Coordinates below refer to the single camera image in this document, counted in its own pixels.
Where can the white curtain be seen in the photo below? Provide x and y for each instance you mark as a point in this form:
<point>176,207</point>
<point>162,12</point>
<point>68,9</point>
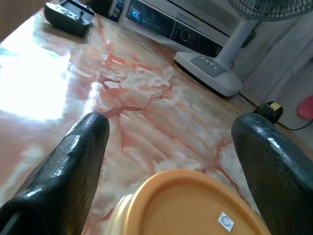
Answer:
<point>283,58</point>

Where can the white standing fan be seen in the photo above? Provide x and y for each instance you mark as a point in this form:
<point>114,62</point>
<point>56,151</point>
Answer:
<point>234,49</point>

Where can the black tape dispenser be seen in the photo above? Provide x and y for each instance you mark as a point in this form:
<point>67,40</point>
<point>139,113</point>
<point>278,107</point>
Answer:
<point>269,110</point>

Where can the black remote controller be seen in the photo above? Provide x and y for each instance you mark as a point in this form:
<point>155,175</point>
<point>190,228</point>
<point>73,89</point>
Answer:
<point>69,16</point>

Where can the orange lidded food container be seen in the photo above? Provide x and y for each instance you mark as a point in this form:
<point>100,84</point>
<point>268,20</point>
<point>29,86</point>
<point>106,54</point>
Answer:
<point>193,205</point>

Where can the white appliance with black panel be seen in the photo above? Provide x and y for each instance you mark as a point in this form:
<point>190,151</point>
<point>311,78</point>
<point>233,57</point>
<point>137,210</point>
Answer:
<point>176,24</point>

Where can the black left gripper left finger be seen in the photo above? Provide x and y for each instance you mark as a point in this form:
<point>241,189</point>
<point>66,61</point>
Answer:
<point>63,166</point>

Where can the red round object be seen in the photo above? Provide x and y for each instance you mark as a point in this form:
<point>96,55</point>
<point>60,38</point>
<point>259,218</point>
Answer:
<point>306,107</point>

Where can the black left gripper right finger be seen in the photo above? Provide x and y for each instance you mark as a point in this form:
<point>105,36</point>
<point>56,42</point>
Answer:
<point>276,166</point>

